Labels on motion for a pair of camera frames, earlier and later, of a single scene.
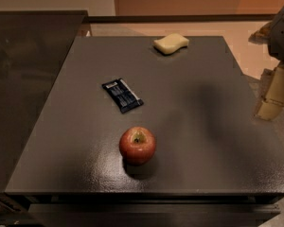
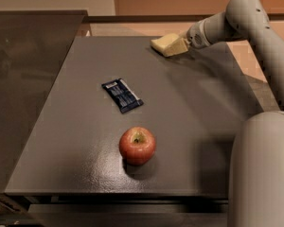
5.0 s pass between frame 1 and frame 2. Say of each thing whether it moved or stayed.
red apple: stayed
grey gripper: moved
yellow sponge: moved
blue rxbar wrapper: stayed
